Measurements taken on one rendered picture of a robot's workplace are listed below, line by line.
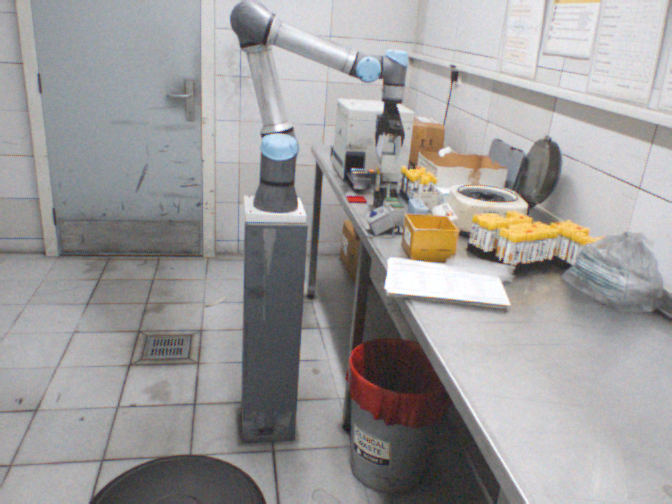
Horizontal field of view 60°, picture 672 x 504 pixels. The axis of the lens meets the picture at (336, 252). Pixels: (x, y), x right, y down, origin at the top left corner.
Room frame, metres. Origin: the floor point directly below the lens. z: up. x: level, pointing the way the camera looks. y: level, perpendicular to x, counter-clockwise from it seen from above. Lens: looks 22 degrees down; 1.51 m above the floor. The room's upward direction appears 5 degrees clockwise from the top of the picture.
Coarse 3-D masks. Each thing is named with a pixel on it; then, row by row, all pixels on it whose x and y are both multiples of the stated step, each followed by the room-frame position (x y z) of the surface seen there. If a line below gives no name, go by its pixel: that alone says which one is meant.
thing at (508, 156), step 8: (496, 144) 2.45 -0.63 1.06; (504, 144) 2.37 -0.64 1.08; (496, 152) 2.42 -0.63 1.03; (504, 152) 2.35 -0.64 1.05; (512, 152) 2.27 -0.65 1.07; (520, 152) 2.22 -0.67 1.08; (496, 160) 2.40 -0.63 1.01; (504, 160) 2.32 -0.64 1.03; (512, 160) 2.25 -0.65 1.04; (520, 160) 2.18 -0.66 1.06; (512, 168) 2.23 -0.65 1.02; (520, 168) 2.19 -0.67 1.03; (512, 176) 2.20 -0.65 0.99; (520, 176) 2.17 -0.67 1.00; (512, 184) 2.18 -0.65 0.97
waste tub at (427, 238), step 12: (408, 216) 1.67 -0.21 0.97; (420, 216) 1.68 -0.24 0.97; (432, 216) 1.68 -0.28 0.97; (444, 216) 1.69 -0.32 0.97; (408, 228) 1.61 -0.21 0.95; (420, 228) 1.68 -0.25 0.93; (432, 228) 1.68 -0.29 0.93; (444, 228) 1.69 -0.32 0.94; (456, 228) 1.58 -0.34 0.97; (408, 240) 1.59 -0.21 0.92; (420, 240) 1.55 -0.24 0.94; (432, 240) 1.55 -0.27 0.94; (444, 240) 1.56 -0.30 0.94; (456, 240) 1.56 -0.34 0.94; (408, 252) 1.58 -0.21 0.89; (420, 252) 1.55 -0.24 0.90; (432, 252) 1.55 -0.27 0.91; (444, 252) 1.56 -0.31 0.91
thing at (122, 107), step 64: (64, 0) 3.33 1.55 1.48; (128, 0) 3.39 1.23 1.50; (192, 0) 3.46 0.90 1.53; (64, 64) 3.32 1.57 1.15; (128, 64) 3.39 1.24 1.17; (192, 64) 3.46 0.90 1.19; (64, 128) 3.32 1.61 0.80; (128, 128) 3.39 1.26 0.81; (192, 128) 3.46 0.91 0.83; (64, 192) 3.31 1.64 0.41; (128, 192) 3.38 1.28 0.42; (192, 192) 3.46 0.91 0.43; (64, 256) 3.30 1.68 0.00; (128, 256) 3.38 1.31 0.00; (192, 256) 3.46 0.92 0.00
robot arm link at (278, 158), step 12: (264, 144) 1.84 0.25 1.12; (276, 144) 1.83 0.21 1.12; (288, 144) 1.84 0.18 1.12; (264, 156) 1.83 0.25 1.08; (276, 156) 1.82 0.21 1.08; (288, 156) 1.83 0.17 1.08; (264, 168) 1.83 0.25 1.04; (276, 168) 1.81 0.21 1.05; (288, 168) 1.83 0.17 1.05; (276, 180) 1.81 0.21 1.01; (288, 180) 1.83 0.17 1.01
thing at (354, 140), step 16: (336, 112) 2.62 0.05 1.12; (352, 112) 2.36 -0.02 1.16; (368, 112) 2.38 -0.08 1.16; (400, 112) 2.40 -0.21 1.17; (336, 128) 2.59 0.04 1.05; (352, 128) 2.36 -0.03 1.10; (368, 128) 2.38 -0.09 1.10; (336, 144) 2.56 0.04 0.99; (352, 144) 2.37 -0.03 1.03; (368, 144) 2.38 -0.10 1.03; (384, 144) 2.39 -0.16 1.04; (336, 160) 2.53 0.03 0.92; (352, 160) 2.57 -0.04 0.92; (368, 160) 2.38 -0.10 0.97; (400, 160) 2.41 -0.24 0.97; (368, 176) 2.35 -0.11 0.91; (384, 176) 2.39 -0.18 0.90; (400, 176) 2.41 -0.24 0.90
